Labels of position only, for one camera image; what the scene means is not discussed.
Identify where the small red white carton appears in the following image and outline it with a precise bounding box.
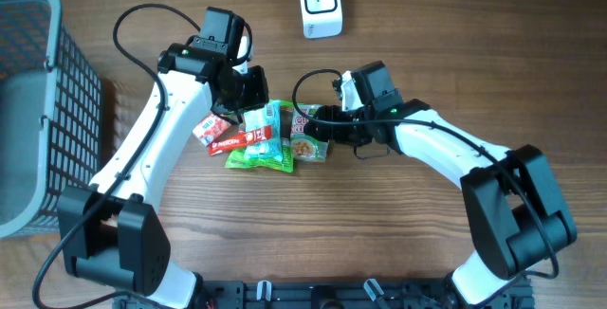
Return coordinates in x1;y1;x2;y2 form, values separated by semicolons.
193;113;231;146

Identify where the light blue clear packet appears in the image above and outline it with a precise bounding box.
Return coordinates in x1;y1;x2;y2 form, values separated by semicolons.
244;100;283;162

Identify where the red coffee stick sachet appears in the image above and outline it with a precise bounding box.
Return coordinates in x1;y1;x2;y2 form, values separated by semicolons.
209;125;272;155

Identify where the instant noodle cup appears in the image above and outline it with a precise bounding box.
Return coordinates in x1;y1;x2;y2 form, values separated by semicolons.
290;110;328;162

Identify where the green snack bag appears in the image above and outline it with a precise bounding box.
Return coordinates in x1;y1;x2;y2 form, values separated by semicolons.
225;100;294;173

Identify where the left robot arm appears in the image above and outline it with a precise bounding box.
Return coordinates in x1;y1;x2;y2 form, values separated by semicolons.
54;8;268;308

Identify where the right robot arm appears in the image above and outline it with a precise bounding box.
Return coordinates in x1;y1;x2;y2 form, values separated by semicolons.
295;61;577;308

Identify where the grey plastic shopping basket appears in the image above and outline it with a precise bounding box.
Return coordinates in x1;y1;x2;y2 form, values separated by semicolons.
1;0;103;239

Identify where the black mounting rail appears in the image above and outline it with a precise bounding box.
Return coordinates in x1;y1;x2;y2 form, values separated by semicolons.
112;278;536;309

